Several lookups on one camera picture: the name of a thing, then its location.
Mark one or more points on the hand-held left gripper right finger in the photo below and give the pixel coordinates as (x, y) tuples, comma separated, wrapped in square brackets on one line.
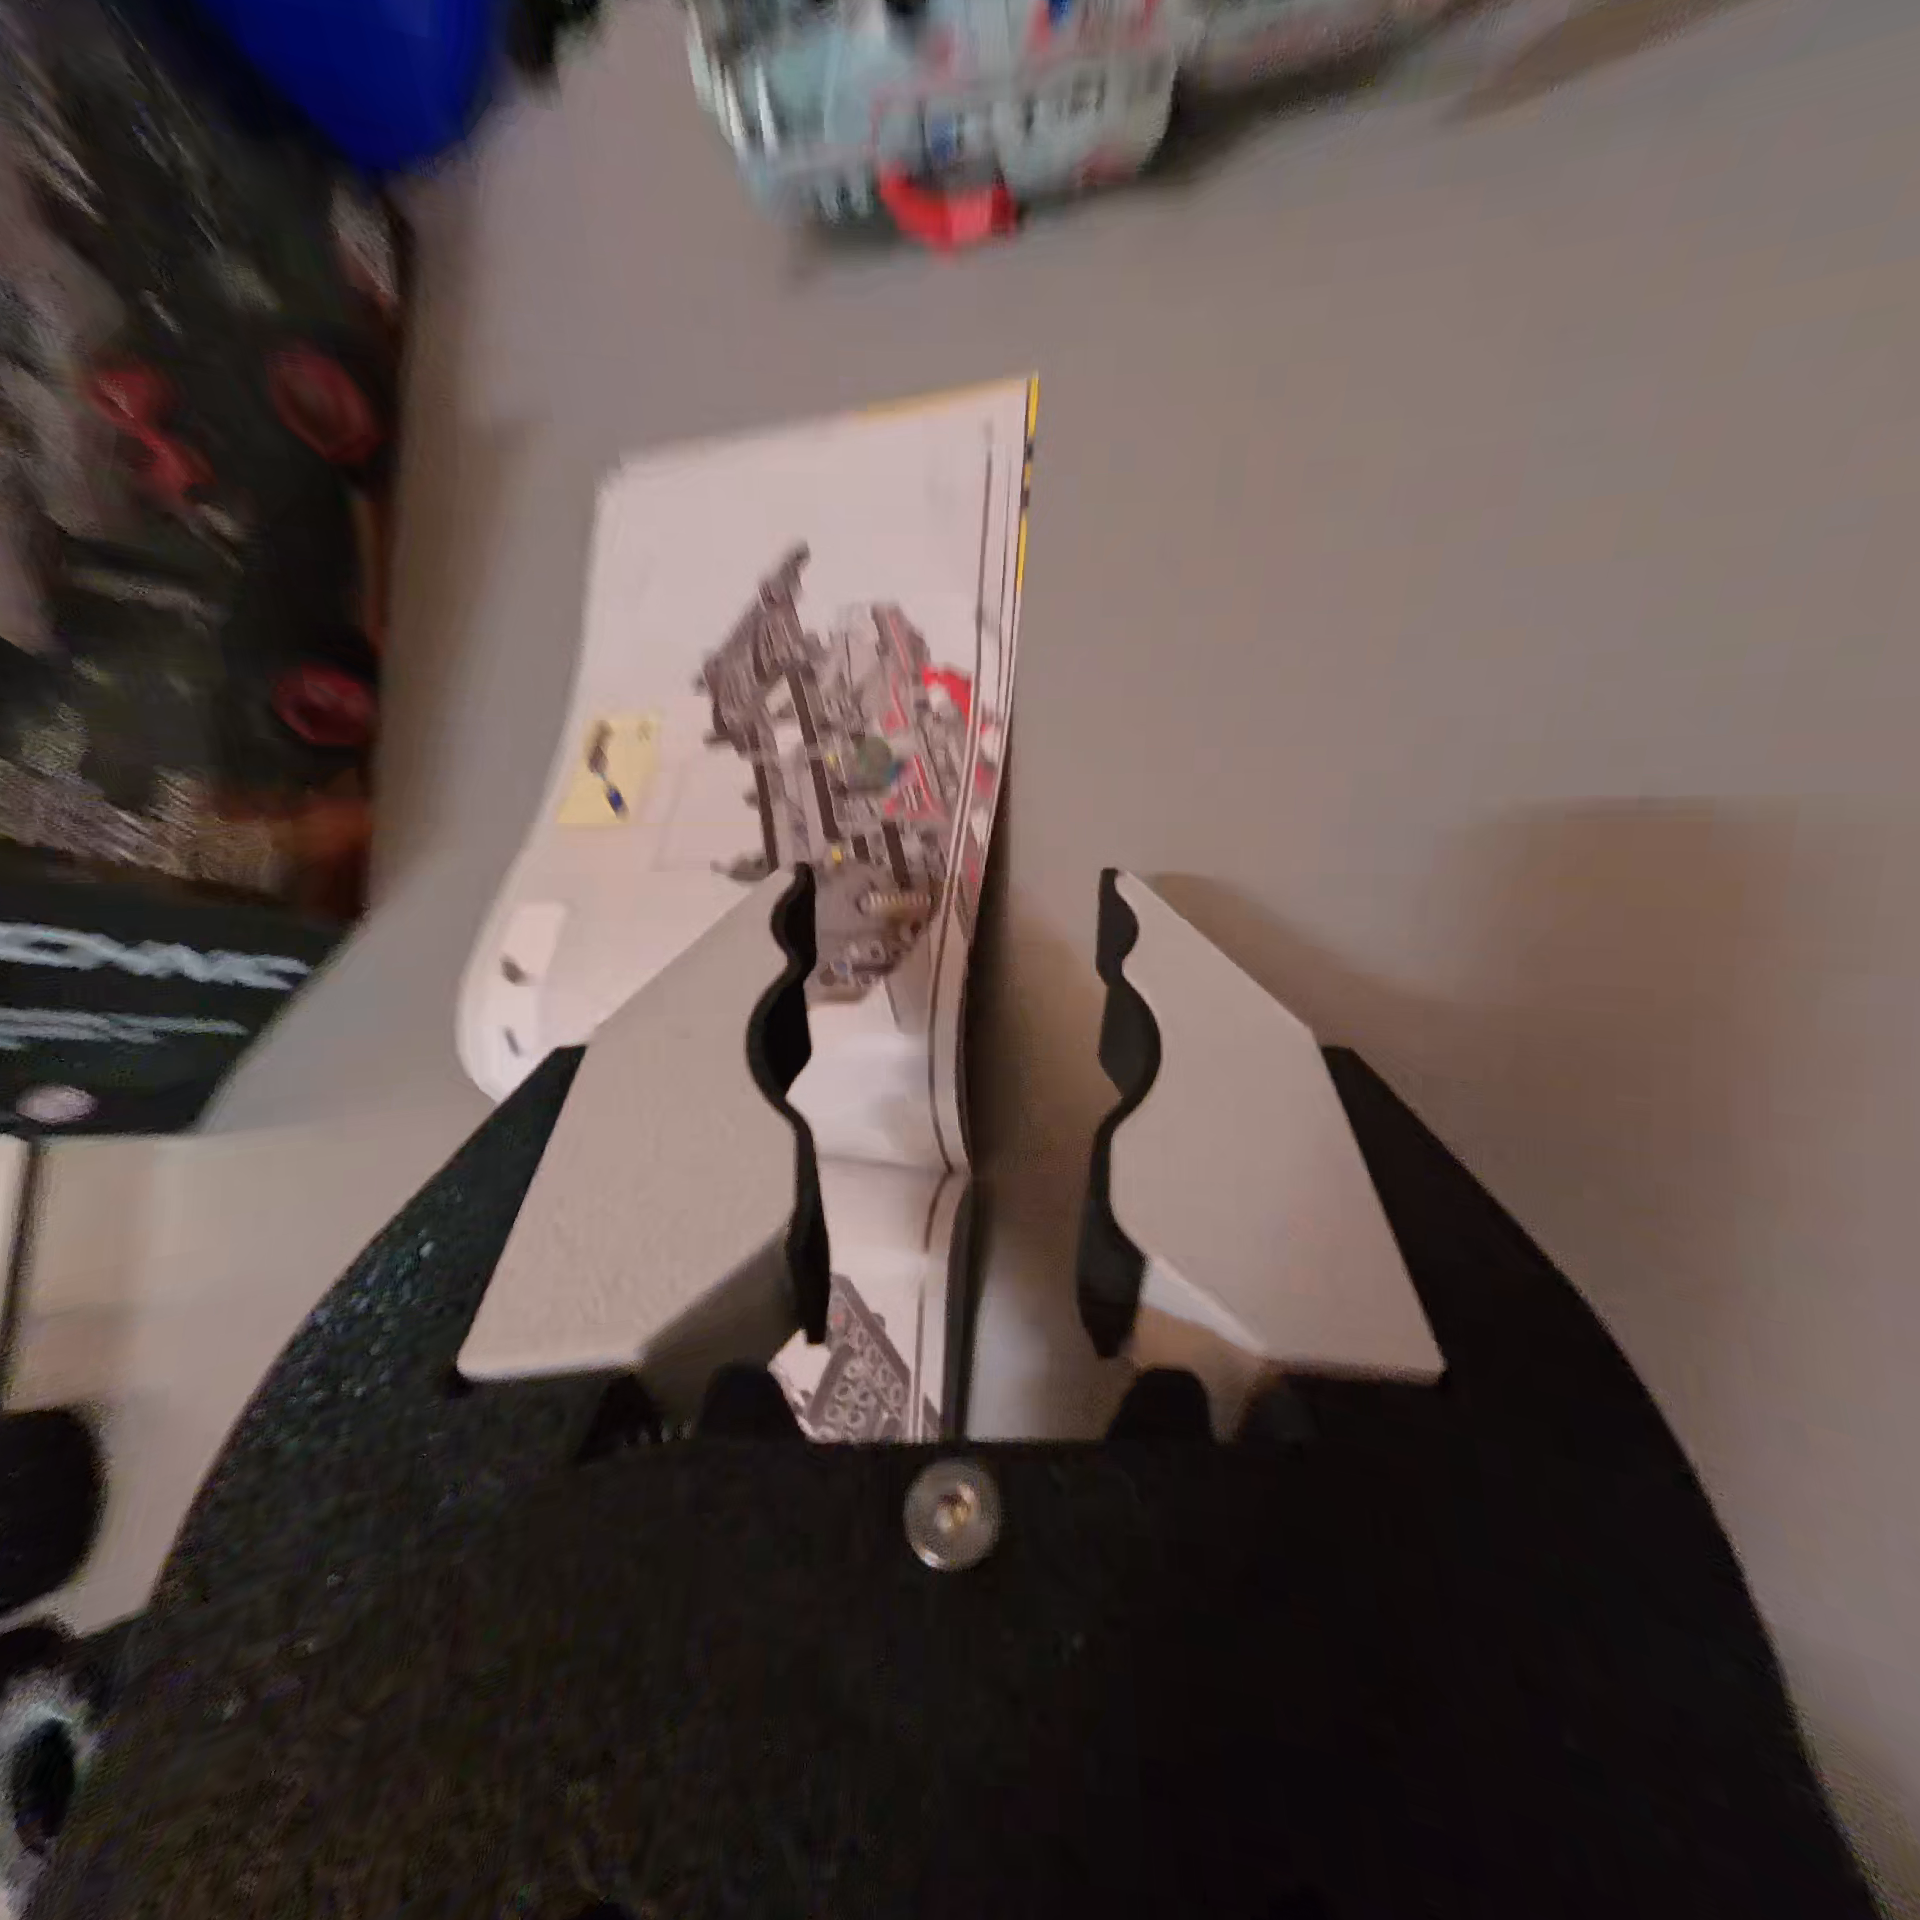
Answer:
[(1261, 1201)]

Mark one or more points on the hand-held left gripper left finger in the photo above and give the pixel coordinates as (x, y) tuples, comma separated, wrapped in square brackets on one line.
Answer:
[(645, 1171)]

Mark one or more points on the building instruction booklet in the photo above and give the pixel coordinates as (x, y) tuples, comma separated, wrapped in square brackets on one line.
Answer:
[(840, 540)]

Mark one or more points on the brick-built toy vehicle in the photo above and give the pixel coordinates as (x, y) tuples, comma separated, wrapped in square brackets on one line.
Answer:
[(930, 135)]

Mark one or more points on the dark printed toy box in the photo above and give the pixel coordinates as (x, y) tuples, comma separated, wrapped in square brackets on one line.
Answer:
[(165, 600)]

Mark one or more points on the blue plastic bin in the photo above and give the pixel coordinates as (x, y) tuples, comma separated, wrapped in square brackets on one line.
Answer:
[(360, 76)]

